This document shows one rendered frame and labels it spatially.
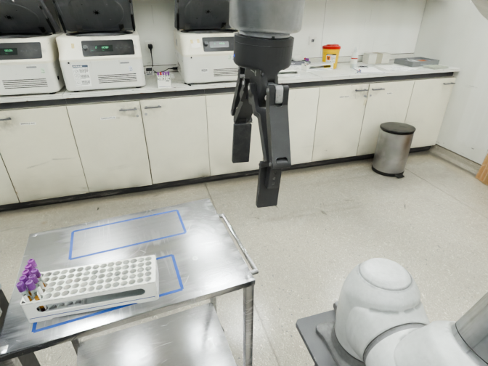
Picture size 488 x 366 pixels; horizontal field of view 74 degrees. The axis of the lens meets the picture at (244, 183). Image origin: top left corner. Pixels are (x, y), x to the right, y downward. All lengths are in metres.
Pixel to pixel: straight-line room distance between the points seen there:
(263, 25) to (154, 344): 1.30
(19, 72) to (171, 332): 1.99
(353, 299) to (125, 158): 2.34
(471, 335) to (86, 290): 0.77
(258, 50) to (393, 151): 2.96
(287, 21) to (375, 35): 3.67
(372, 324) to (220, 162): 2.38
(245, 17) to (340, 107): 2.86
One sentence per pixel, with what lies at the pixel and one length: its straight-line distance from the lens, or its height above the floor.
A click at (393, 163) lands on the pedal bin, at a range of 3.36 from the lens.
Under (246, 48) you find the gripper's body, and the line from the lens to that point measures 0.42.
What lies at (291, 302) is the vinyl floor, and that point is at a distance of 1.96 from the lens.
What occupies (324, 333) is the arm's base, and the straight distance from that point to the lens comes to 0.95.
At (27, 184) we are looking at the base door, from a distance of 3.03.
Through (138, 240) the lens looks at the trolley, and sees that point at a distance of 1.08.
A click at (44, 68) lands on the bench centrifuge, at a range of 2.69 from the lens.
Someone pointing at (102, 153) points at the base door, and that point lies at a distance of 2.82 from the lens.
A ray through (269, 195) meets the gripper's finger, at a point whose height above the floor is 1.24.
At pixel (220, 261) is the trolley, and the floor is 0.82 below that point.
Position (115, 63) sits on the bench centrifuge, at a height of 1.09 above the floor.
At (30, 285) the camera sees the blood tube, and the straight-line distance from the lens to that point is 0.88.
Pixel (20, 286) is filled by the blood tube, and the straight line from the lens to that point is 0.88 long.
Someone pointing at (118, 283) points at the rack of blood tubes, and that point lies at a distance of 0.87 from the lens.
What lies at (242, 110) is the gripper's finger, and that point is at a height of 1.33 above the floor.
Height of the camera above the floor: 1.47
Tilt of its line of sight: 29 degrees down
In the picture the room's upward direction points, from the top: straight up
